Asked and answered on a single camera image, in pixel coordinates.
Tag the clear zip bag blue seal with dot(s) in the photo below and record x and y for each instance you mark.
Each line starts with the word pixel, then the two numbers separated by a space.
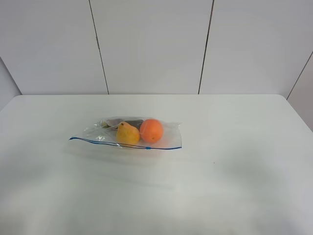
pixel 100 133

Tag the orange fruit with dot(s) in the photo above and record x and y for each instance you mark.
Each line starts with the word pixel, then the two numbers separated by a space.
pixel 151 130

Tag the yellow pear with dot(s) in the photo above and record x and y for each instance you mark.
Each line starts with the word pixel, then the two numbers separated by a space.
pixel 127 134

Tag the dark purple eggplant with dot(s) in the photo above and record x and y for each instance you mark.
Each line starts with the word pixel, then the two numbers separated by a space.
pixel 116 121

